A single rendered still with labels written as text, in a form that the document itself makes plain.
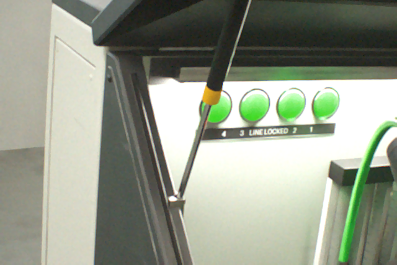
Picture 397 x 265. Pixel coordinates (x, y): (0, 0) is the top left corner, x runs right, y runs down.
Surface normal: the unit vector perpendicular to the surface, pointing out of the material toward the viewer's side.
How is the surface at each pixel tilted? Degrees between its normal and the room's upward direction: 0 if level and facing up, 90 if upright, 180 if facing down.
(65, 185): 90
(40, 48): 90
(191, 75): 90
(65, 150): 90
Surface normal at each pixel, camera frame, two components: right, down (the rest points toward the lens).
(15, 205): 0.10, -0.96
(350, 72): 0.42, 0.29
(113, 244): -0.90, 0.04
